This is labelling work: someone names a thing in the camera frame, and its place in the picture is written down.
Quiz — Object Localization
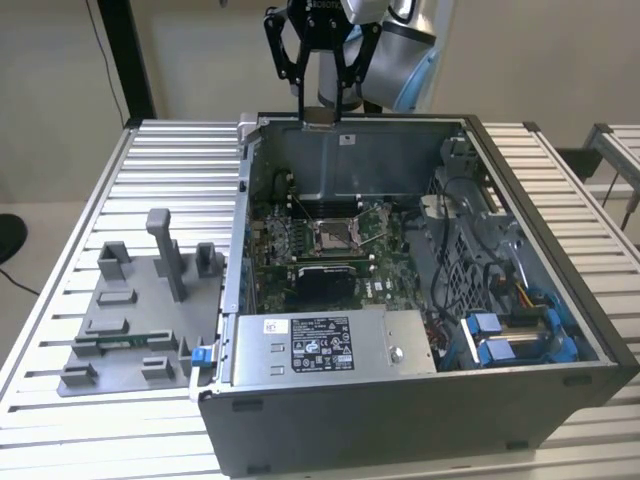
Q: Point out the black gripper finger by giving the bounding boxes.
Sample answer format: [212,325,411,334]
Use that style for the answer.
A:
[263,5,317,123]
[327,17,384,123]

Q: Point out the silver square CPU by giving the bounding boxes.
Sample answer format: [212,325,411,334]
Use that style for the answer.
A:
[302,106,337,133]

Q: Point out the thin wire locking lever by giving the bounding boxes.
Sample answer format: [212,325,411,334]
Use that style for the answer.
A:
[293,194,316,224]

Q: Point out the CPU socket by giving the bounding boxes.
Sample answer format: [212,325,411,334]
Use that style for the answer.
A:
[309,215,364,259]

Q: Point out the green motherboard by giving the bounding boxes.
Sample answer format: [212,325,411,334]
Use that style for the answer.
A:
[247,197,431,316]

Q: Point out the black graphics card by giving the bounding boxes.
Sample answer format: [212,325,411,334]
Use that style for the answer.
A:
[287,263,360,307]

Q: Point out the aluminium side table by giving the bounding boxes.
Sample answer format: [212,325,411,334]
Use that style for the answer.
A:
[579,122,640,201]

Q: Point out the silver power supply unit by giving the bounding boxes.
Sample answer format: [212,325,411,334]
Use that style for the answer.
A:
[230,308,439,389]

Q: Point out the gray plastic parts rack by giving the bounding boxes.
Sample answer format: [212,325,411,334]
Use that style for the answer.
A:
[56,207,227,399]

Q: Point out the blue disk carrier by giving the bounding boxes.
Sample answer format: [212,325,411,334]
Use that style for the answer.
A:
[460,310,551,341]
[477,329,581,369]

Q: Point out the black round object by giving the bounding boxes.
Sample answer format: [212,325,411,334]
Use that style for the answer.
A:
[0,213,29,264]

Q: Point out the green RAM stick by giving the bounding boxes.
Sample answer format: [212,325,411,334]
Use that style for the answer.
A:
[74,333,174,351]

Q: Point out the dark gray PC case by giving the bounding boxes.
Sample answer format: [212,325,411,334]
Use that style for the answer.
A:
[187,112,640,479]

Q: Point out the white gray wrist camera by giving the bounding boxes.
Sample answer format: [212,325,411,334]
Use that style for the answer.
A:
[339,0,389,25]

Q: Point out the black looped cable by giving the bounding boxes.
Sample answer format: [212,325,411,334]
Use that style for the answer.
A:
[271,168,295,204]

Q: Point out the black frame post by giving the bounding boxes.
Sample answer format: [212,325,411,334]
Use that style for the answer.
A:
[94,0,157,126]

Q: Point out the thin black wall cable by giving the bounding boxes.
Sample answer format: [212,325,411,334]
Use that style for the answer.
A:
[87,0,129,129]

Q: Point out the yellow red power wires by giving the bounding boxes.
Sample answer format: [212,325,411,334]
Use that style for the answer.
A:
[514,282,536,310]

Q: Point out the black floor cable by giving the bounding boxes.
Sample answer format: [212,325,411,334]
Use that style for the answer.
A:
[0,267,41,297]

